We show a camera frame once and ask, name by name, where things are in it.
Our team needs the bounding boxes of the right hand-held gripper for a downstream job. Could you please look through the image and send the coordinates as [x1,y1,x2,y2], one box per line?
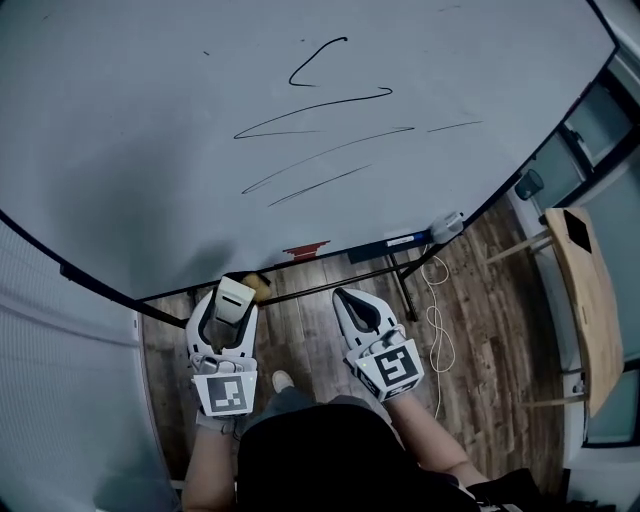
[332,287,425,403]

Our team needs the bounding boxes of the person's grey trousers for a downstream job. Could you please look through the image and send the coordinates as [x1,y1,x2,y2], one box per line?
[244,384,381,431]

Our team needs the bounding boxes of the white whiteboard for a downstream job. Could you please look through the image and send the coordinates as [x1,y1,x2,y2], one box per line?
[0,0,621,316]

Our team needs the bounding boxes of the dark-framed glass partition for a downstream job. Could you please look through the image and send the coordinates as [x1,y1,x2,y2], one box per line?
[519,49,640,446]

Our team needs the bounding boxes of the grey clip-on device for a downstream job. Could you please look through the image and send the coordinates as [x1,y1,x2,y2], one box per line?
[428,210,466,243]

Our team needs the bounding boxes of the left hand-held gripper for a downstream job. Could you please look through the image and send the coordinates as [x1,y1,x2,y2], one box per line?
[185,289,260,417]

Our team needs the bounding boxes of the blue marker pen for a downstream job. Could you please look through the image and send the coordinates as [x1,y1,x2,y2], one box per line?
[384,230,434,249]

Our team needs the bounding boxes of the light wooden side table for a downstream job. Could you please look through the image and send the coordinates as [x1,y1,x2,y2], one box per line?
[487,206,625,419]

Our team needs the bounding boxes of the white cable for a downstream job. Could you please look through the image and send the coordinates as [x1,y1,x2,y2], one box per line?
[418,254,459,421]

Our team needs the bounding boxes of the person's black shirt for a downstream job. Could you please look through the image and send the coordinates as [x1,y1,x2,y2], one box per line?
[237,403,539,512]

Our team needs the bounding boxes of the grey wristband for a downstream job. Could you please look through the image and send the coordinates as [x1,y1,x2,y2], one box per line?
[195,407,239,434]

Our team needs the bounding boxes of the black phone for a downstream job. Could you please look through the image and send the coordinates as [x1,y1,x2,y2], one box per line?
[563,208,593,251]

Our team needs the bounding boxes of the person's left forearm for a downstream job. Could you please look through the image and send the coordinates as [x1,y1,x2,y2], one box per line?
[180,417,241,512]

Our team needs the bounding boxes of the person's right forearm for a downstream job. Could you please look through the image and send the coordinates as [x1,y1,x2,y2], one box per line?
[387,397,489,489]

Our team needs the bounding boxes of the yellow black eraser sponge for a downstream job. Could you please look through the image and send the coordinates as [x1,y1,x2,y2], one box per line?
[241,272,273,303]

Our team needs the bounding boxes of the black mesh waste bin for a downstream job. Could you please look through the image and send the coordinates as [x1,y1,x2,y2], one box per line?
[514,168,545,202]

